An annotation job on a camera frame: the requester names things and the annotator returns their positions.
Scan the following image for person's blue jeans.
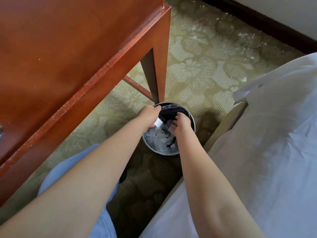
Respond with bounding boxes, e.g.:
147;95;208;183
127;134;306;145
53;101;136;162
37;143;121;238

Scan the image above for small round trash bin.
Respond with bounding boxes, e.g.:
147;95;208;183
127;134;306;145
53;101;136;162
142;101;196;156

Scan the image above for brown wooden desk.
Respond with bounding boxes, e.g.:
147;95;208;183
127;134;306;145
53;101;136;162
0;0;172;207

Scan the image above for white bed sheet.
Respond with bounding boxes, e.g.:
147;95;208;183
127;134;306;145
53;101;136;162
138;52;317;238

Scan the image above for person's right hand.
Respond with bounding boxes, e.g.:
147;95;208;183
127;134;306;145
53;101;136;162
169;112;194;141

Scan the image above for person's right forearm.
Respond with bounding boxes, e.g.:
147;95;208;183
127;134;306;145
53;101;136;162
176;132;267;238

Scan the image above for white paper scraps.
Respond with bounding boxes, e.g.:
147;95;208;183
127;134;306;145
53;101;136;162
146;117;178;153

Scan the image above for clear plastic bin liner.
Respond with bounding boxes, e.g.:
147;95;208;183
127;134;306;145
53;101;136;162
143;103;194;154

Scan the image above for person's left hand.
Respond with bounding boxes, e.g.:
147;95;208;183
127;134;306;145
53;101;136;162
136;105;162;129

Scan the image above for person's left forearm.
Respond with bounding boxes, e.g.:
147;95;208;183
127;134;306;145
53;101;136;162
0;124;152;238

